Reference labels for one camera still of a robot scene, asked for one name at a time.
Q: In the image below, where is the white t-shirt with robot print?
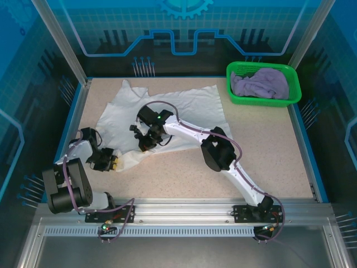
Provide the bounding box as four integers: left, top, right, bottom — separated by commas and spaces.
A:
95, 79, 232, 173

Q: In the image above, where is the small connector board with LEDs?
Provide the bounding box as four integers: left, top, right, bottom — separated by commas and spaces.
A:
255, 223, 279, 238
97, 220, 118, 236

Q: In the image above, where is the green plastic basket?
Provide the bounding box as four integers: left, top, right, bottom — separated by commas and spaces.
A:
226, 61, 303, 108

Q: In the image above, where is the purple t-shirt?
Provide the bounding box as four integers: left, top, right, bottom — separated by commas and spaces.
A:
230, 68, 290, 100

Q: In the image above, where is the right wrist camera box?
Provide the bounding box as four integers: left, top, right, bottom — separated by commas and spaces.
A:
137, 104, 160, 125

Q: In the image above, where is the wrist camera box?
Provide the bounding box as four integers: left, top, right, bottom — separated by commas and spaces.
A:
137, 104, 160, 125
79, 127, 98, 141

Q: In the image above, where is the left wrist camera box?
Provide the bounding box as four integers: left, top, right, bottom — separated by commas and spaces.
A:
79, 127, 98, 141

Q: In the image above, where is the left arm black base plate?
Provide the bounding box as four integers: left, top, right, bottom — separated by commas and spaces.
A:
85, 205, 137, 223

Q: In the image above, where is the aluminium table side rail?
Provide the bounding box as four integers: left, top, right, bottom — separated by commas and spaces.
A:
41, 79, 93, 204
288, 104, 330, 203

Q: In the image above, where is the aluminium mounting rail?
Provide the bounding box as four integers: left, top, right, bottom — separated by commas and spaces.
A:
36, 198, 334, 226

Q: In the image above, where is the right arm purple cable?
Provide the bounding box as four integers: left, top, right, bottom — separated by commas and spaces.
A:
134, 100, 285, 243

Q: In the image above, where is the slotted grey cable duct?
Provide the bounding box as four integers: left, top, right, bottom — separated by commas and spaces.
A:
44, 226, 256, 237

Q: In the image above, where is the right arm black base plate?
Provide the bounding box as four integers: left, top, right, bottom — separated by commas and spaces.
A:
233, 205, 284, 223

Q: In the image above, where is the aluminium frame post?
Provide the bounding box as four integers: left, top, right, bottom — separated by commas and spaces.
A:
31, 0, 93, 86
287, 0, 337, 70

